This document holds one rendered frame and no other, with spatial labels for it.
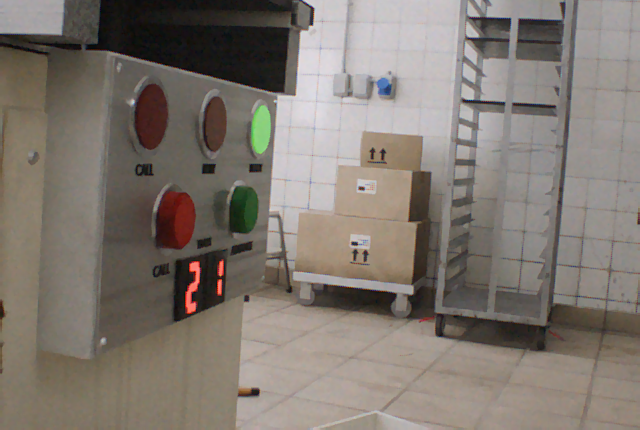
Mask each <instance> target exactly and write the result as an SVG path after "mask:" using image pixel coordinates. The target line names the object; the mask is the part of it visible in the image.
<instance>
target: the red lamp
mask: <svg viewBox="0 0 640 430"><path fill-rule="evenodd" d="M167 119H168V108H167V101H166V97H165V94H164V92H163V90H162V89H161V88H160V86H158V85H157V84H150V85H148V86H147V87H146V88H145V89H144V91H143V93H142V95H141V97H140V100H139V103H138V108H137V117H136V123H137V132H138V136H139V139H140V141H141V143H142V145H143V146H144V147H145V148H146V149H148V150H153V149H155V148H156V147H157V146H158V145H159V144H160V143H161V141H162V139H163V137H164V134H165V131H166V126H167Z"/></svg>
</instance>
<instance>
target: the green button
mask: <svg viewBox="0 0 640 430"><path fill-rule="evenodd" d="M258 210H259V202H258V196H257V193H256V192H255V191H254V189H253V188H252V187H245V186H240V187H239V188H238V189H237V190H236V192H235V195H234V197H233V201H232V207H231V223H232V228H233V230H234V231H235V232H236V233H240V234H248V233H249V232H250V231H252V230H253V228H254V227H255V224H256V221H257V217H258Z"/></svg>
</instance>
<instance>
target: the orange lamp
mask: <svg viewBox="0 0 640 430"><path fill-rule="evenodd" d="M226 129H227V112H226V107H225V104H224V102H223V100H222V99H221V98H220V97H218V96H216V97H214V98H213V99H212V100H211V101H210V103H209V105H208V108H207V111H206V115H205V123H204V133H205V140H206V143H207V146H208V148H209V149H210V151H212V152H216V151H218V150H219V149H220V147H221V146H222V144H223V142H224V138H225V135H226Z"/></svg>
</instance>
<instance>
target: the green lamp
mask: <svg viewBox="0 0 640 430"><path fill-rule="evenodd" d="M269 137H270V115H269V111H268V109H267V108H266V107H265V106H261V107H260V108H259V109H258V111H257V114H256V117H255V121H254V128H253V139H254V145H255V148H256V151H257V152H258V153H260V154H261V153H263V152H264V151H265V149H266V147H267V145H268V142H269Z"/></svg>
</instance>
